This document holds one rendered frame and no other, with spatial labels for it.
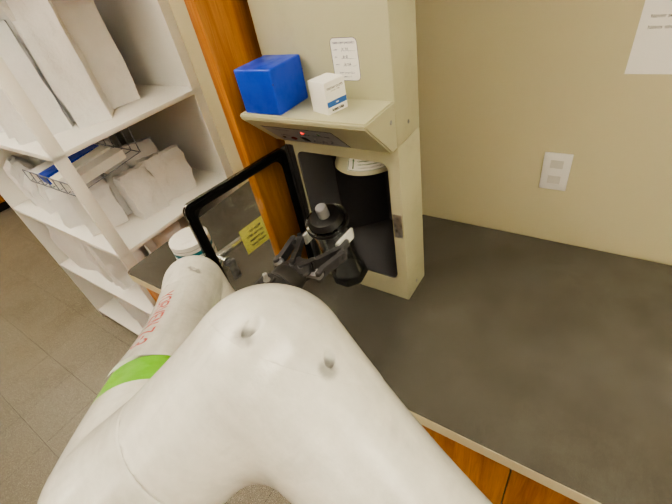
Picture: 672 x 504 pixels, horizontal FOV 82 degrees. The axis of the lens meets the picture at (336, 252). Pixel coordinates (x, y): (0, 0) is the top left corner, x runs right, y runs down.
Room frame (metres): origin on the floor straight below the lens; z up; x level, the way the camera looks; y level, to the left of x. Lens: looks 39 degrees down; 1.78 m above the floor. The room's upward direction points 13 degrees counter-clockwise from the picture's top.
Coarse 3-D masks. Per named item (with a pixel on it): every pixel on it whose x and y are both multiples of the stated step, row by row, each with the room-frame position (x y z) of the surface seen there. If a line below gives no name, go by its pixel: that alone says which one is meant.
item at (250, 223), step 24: (264, 168) 0.89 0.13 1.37; (240, 192) 0.83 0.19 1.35; (264, 192) 0.87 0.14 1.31; (288, 192) 0.92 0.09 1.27; (216, 216) 0.78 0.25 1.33; (240, 216) 0.82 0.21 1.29; (264, 216) 0.86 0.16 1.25; (288, 216) 0.91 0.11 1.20; (216, 240) 0.76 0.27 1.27; (240, 240) 0.80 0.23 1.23; (264, 240) 0.84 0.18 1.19; (240, 264) 0.78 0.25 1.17; (264, 264) 0.83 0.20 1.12; (240, 288) 0.77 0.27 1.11
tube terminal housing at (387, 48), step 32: (256, 0) 0.94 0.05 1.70; (288, 0) 0.89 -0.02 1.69; (320, 0) 0.84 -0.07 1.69; (352, 0) 0.79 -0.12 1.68; (384, 0) 0.75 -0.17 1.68; (256, 32) 0.96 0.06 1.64; (288, 32) 0.90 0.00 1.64; (320, 32) 0.85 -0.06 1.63; (352, 32) 0.80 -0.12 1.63; (384, 32) 0.76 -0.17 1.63; (320, 64) 0.86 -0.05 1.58; (384, 64) 0.76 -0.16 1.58; (416, 64) 0.83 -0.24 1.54; (352, 96) 0.81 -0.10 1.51; (384, 96) 0.76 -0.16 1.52; (416, 96) 0.82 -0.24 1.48; (416, 128) 0.82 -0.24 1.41; (384, 160) 0.77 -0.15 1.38; (416, 160) 0.81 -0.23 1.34; (416, 192) 0.81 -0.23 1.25; (416, 224) 0.80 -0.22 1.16; (416, 256) 0.80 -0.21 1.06; (384, 288) 0.80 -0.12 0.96
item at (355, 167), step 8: (336, 160) 0.92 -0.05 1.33; (344, 160) 0.88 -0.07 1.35; (352, 160) 0.86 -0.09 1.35; (360, 160) 0.85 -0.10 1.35; (344, 168) 0.87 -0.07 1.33; (352, 168) 0.85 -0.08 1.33; (360, 168) 0.84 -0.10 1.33; (368, 168) 0.84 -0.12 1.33; (376, 168) 0.83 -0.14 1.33; (384, 168) 0.83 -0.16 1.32
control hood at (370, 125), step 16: (288, 112) 0.81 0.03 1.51; (304, 112) 0.79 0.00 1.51; (336, 112) 0.75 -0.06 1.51; (352, 112) 0.74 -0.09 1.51; (368, 112) 0.72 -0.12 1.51; (384, 112) 0.72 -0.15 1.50; (304, 128) 0.78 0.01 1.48; (320, 128) 0.74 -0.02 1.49; (336, 128) 0.71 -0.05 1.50; (352, 128) 0.68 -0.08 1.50; (368, 128) 0.67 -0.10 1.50; (384, 128) 0.71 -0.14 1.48; (352, 144) 0.77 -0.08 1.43; (368, 144) 0.73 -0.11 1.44; (384, 144) 0.71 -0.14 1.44
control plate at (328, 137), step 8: (272, 128) 0.85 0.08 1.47; (280, 128) 0.83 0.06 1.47; (288, 128) 0.81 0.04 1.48; (280, 136) 0.90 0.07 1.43; (288, 136) 0.87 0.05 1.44; (296, 136) 0.85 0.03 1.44; (304, 136) 0.83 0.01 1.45; (312, 136) 0.81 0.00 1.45; (320, 136) 0.79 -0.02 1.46; (328, 136) 0.77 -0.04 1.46; (328, 144) 0.82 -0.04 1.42; (336, 144) 0.80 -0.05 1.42; (344, 144) 0.78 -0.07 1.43
